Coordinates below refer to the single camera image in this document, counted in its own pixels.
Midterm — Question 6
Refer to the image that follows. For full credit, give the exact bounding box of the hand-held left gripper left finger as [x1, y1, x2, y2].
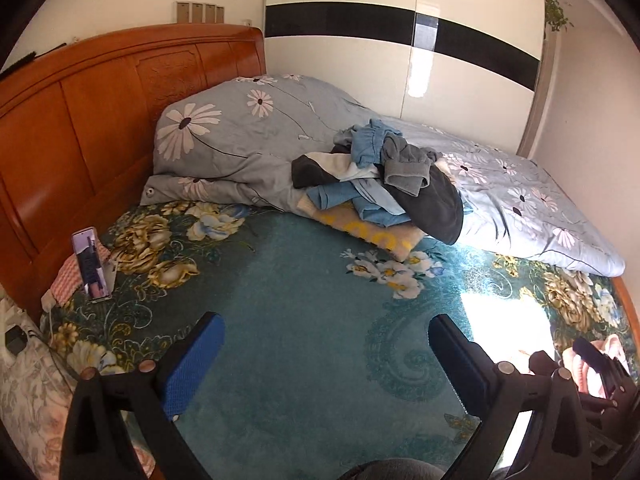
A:
[59, 311, 226, 480]

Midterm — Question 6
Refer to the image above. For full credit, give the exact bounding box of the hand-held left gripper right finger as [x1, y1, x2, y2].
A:
[430, 313, 594, 480]

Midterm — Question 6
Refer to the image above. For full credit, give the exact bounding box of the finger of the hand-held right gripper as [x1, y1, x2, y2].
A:
[573, 337, 632, 401]
[528, 351, 559, 379]

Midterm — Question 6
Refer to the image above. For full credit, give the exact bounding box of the pink fleece garment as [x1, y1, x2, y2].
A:
[561, 337, 627, 397]

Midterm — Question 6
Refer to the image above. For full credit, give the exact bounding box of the grey knit garment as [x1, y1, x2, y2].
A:
[382, 132, 442, 199]

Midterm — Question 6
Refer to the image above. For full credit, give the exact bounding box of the pile of clothes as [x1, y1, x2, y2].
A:
[306, 119, 467, 229]

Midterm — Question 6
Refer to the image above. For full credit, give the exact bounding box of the teal floral blanket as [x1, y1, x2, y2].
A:
[40, 200, 640, 480]

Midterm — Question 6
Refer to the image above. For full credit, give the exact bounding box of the smartphone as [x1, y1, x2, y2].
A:
[71, 227, 113, 304]

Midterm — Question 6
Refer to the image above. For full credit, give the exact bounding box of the pink checkered cloth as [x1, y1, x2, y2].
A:
[50, 242, 114, 307]

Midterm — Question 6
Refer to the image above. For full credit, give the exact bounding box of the dark grey garment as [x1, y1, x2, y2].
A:
[384, 159, 465, 246]

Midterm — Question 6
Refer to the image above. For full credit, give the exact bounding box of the pale floral pillow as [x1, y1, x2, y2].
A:
[0, 285, 157, 480]

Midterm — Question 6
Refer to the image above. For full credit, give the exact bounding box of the black charger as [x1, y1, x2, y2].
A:
[4, 325, 32, 357]

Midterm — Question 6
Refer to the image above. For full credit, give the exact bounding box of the grey floral quilt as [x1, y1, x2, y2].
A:
[140, 74, 627, 277]

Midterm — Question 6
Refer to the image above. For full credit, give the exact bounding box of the black and white garment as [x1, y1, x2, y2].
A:
[291, 146, 384, 191]

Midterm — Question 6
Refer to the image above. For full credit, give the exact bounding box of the white wardrobe with black stripe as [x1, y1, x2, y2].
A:
[264, 0, 547, 157]

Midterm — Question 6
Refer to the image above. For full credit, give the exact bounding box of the green plant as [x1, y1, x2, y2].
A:
[544, 0, 575, 34]

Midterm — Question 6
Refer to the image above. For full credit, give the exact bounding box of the wooden bed frame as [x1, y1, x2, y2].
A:
[0, 24, 640, 480]

